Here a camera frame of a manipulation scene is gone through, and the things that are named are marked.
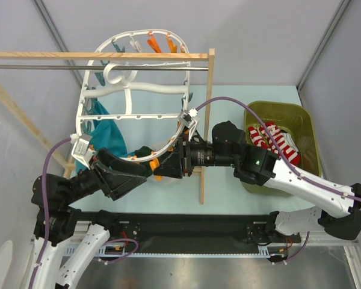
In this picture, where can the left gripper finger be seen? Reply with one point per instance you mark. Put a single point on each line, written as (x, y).
(124, 183)
(115, 163)

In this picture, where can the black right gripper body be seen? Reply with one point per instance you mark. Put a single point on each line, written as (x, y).
(183, 158)

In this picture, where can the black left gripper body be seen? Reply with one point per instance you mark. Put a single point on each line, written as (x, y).
(94, 166)

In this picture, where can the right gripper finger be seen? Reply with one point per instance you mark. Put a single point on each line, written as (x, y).
(169, 168)
(158, 146)

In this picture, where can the orange clothes peg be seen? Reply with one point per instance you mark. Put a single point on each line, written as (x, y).
(152, 42)
(154, 164)
(171, 45)

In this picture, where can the red white striped sock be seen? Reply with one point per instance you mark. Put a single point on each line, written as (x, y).
(284, 141)

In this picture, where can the green and white garment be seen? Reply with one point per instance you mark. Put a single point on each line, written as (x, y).
(145, 151)

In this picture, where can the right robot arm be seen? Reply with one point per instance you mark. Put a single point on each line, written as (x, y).
(336, 208)

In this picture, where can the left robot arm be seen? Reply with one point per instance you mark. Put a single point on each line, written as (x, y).
(57, 219)

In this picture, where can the white plastic clip hanger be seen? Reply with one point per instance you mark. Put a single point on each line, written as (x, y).
(102, 83)

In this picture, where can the teal blue garment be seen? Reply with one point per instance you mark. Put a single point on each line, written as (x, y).
(105, 133)

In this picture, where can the red white santa sock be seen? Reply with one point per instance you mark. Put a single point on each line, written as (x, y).
(257, 139)

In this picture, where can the olive green plastic basket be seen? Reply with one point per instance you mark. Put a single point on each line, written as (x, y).
(295, 120)

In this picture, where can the white clothes peg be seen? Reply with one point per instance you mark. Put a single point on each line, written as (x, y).
(135, 44)

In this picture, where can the teal clothes peg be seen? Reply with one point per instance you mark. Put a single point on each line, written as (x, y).
(119, 49)

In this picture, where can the metal hanging rod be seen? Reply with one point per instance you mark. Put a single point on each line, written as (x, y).
(99, 68)

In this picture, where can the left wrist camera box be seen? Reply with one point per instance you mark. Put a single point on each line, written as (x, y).
(81, 150)

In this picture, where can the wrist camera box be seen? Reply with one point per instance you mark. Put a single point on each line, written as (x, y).
(81, 150)
(190, 119)

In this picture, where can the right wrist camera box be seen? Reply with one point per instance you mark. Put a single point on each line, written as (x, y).
(190, 119)

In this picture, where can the wooden clothes rack frame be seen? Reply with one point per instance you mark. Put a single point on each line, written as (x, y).
(68, 165)

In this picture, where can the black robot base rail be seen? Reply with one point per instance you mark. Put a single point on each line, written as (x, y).
(198, 233)

